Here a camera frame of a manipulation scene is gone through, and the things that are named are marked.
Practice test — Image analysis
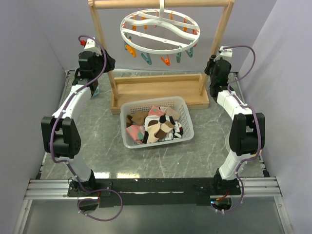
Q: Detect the orange clothes peg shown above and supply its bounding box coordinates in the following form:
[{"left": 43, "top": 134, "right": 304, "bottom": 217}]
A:
[
  {"left": 160, "top": 55, "right": 171, "bottom": 66},
  {"left": 125, "top": 45, "right": 137, "bottom": 58}
]

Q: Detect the cream brown ribbed sock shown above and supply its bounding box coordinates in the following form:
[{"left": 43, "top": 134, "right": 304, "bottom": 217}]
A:
[{"left": 143, "top": 115, "right": 175, "bottom": 144}]

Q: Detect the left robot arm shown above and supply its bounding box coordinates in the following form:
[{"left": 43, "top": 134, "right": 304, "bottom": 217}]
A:
[{"left": 41, "top": 50, "right": 115, "bottom": 196}]

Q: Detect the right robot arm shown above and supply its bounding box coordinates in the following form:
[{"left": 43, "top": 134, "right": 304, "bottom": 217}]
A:
[{"left": 205, "top": 55, "right": 265, "bottom": 195}]

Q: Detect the wooden hanger stand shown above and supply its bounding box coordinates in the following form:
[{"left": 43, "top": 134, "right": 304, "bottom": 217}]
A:
[{"left": 88, "top": 0, "right": 234, "bottom": 114}]

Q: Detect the white round clip hanger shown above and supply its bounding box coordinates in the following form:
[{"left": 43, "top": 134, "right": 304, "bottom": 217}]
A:
[{"left": 120, "top": 0, "right": 201, "bottom": 56}]

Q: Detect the teal far right peg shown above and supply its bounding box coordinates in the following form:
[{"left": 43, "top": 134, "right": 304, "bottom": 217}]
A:
[{"left": 186, "top": 47, "right": 194, "bottom": 58}]

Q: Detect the teal right clothes peg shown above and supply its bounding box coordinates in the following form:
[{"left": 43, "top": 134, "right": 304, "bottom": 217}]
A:
[{"left": 176, "top": 52, "right": 181, "bottom": 63}]

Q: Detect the teal clothes peg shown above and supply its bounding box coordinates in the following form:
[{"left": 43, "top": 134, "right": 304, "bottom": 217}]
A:
[
  {"left": 176, "top": 52, "right": 181, "bottom": 63},
  {"left": 141, "top": 53, "right": 152, "bottom": 65}
]

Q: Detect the white plastic laundry basket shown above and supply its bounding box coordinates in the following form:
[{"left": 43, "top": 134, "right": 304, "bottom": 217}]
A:
[{"left": 120, "top": 96, "right": 194, "bottom": 149}]

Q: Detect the beige folded sock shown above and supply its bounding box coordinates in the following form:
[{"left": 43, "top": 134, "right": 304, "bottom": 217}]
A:
[{"left": 165, "top": 107, "right": 180, "bottom": 121}]

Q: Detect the tan brown sock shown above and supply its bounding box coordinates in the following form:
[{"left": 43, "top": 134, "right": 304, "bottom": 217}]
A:
[{"left": 126, "top": 111, "right": 148, "bottom": 127}]

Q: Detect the black white striped sock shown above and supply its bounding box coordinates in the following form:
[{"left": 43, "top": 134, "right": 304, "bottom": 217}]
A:
[{"left": 157, "top": 121, "right": 183, "bottom": 142}]

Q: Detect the pink sock left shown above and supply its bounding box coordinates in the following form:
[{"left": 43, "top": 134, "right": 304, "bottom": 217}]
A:
[{"left": 126, "top": 125, "right": 145, "bottom": 144}]

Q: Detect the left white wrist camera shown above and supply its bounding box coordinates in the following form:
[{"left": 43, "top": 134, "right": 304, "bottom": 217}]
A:
[{"left": 84, "top": 39, "right": 102, "bottom": 56}]

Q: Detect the aluminium rail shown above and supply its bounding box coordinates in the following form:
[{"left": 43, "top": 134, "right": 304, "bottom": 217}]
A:
[{"left": 24, "top": 177, "right": 282, "bottom": 200}]

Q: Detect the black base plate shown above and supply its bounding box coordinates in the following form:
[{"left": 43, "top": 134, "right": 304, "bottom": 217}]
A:
[{"left": 67, "top": 177, "right": 241, "bottom": 208}]

